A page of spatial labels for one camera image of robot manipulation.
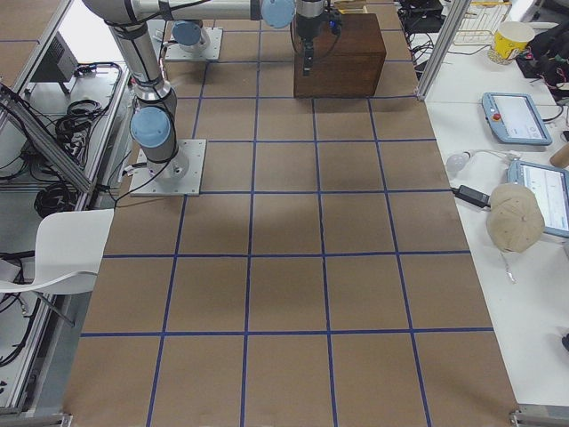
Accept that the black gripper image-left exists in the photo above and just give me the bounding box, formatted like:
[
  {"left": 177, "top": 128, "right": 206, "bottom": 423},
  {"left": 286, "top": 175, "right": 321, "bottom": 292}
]
[{"left": 295, "top": 0, "right": 342, "bottom": 77}]

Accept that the dark wooden drawer box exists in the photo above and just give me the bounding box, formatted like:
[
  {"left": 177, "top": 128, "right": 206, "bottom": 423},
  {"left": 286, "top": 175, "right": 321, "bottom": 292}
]
[{"left": 293, "top": 13, "right": 387, "bottom": 98}]

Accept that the white light bulb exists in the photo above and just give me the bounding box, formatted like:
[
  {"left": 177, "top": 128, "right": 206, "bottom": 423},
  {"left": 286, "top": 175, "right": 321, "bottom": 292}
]
[{"left": 445, "top": 151, "right": 475, "bottom": 173}]

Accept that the yellow popcorn cup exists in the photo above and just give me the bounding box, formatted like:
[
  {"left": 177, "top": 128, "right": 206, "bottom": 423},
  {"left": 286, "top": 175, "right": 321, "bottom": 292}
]
[{"left": 487, "top": 21, "right": 535, "bottom": 65}]

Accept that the blue teach pendant far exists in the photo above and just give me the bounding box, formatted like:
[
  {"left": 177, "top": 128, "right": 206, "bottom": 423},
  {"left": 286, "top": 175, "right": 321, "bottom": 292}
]
[{"left": 481, "top": 93, "right": 552, "bottom": 146}]

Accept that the blue teach pendant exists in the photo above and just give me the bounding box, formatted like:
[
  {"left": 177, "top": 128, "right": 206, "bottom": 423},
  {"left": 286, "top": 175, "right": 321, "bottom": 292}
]
[
  {"left": 481, "top": 93, "right": 552, "bottom": 146},
  {"left": 507, "top": 160, "right": 568, "bottom": 238}
]

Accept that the black power adapter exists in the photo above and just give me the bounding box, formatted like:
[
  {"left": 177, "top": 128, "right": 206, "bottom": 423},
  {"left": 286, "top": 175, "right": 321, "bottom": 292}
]
[{"left": 451, "top": 185, "right": 491, "bottom": 208}]

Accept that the beige cap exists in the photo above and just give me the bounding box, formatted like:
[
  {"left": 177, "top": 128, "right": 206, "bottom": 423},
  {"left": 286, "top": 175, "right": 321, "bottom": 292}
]
[{"left": 486, "top": 183, "right": 545, "bottom": 253}]

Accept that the blue teach pendant near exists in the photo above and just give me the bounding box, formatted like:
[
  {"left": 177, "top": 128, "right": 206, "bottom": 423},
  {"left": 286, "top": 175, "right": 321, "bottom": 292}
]
[{"left": 507, "top": 160, "right": 568, "bottom": 238}]

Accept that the white plastic chair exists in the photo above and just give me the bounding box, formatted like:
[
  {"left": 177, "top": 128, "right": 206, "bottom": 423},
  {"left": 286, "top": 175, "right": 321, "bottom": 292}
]
[{"left": 1, "top": 209, "right": 114, "bottom": 294}]

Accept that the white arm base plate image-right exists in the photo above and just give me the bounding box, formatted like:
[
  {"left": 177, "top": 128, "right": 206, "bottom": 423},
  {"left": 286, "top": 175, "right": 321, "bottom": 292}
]
[{"left": 164, "top": 28, "right": 222, "bottom": 62}]

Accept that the aluminium frame post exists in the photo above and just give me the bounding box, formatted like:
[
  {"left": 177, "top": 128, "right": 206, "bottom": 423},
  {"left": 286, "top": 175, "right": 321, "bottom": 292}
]
[{"left": 416, "top": 0, "right": 471, "bottom": 101}]

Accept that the gold wire rack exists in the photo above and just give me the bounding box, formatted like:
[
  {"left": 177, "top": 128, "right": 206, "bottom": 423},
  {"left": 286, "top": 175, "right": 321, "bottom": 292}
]
[{"left": 453, "top": 1, "right": 512, "bottom": 46}]

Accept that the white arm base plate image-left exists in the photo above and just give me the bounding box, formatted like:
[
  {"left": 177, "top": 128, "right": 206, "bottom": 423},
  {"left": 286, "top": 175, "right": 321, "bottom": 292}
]
[{"left": 129, "top": 139, "right": 206, "bottom": 197}]

